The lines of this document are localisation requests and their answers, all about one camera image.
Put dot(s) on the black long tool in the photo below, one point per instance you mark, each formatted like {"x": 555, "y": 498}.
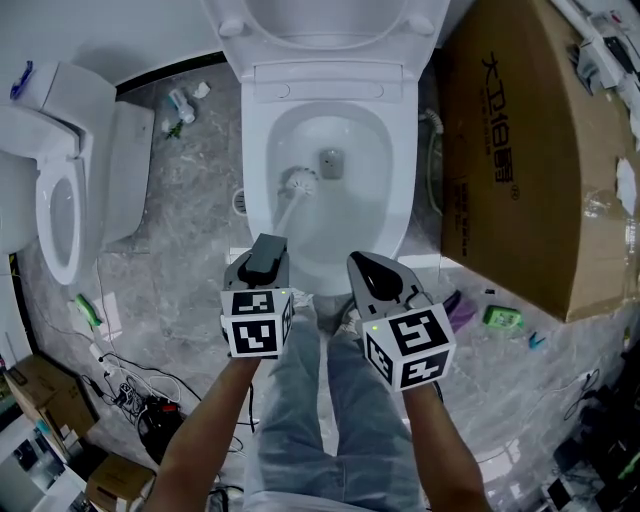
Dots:
{"x": 620, "y": 52}

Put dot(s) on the person's shoe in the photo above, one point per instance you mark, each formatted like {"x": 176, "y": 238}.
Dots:
{"x": 303, "y": 298}
{"x": 350, "y": 320}

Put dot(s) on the large cardboard box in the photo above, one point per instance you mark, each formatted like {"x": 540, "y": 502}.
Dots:
{"x": 540, "y": 150}

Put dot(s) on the white toilet with tank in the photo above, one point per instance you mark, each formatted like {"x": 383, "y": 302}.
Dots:
{"x": 125, "y": 160}

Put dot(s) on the white power strip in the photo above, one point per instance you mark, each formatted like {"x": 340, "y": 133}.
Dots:
{"x": 101, "y": 360}

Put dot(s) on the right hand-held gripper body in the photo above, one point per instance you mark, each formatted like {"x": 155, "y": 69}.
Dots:
{"x": 410, "y": 345}

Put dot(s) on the person's right shoe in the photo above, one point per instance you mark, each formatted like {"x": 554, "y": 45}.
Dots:
{"x": 350, "y": 320}

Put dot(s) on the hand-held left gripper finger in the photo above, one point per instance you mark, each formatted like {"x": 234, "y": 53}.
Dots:
{"x": 234, "y": 267}
{"x": 284, "y": 272}

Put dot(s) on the white toilet brush grey grip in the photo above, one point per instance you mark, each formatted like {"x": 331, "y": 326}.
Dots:
{"x": 300, "y": 182}

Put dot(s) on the person's left forearm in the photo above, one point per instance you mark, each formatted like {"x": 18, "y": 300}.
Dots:
{"x": 210, "y": 430}

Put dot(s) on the blue plastic clip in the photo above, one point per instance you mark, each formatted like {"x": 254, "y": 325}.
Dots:
{"x": 21, "y": 80}

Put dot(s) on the white paper sheet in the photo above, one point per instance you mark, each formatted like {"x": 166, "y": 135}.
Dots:
{"x": 111, "y": 317}

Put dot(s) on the small white box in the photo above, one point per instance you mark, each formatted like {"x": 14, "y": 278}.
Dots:
{"x": 605, "y": 70}

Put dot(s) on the small green scrap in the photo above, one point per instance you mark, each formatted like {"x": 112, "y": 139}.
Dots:
{"x": 176, "y": 131}

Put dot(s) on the purple cloth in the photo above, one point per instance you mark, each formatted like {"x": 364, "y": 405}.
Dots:
{"x": 462, "y": 312}

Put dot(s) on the person's right forearm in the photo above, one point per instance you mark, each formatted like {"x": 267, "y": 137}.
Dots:
{"x": 440, "y": 445}

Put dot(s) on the small crumpled white tissue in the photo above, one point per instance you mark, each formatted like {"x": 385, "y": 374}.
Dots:
{"x": 201, "y": 90}

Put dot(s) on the teal clip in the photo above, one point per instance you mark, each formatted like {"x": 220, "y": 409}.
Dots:
{"x": 536, "y": 341}

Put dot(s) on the small cardboard box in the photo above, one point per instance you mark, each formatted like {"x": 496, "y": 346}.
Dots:
{"x": 120, "y": 480}

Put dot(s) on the brown cardboard box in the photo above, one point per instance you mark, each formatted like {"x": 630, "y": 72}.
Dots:
{"x": 50, "y": 395}

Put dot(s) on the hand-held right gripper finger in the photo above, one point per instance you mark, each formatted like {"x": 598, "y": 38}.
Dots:
{"x": 411, "y": 285}
{"x": 357, "y": 292}

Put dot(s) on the person's blue jeans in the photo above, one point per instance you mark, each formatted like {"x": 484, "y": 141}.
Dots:
{"x": 295, "y": 425}

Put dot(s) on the flat white tissue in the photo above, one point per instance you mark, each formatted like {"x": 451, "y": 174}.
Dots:
{"x": 626, "y": 185}

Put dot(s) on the green spray bottle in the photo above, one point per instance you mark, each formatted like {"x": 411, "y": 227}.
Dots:
{"x": 88, "y": 310}

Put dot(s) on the person's left shoe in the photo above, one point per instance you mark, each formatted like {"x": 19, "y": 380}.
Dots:
{"x": 303, "y": 298}

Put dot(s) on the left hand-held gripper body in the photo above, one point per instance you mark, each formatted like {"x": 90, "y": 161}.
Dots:
{"x": 252, "y": 325}

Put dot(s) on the white and blue bottle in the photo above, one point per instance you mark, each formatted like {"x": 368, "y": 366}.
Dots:
{"x": 181, "y": 106}

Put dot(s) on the large crumpled white tissue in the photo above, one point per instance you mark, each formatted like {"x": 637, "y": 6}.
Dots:
{"x": 631, "y": 100}

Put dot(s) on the white toilet with raised lid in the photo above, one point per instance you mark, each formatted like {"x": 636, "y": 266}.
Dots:
{"x": 255, "y": 150}

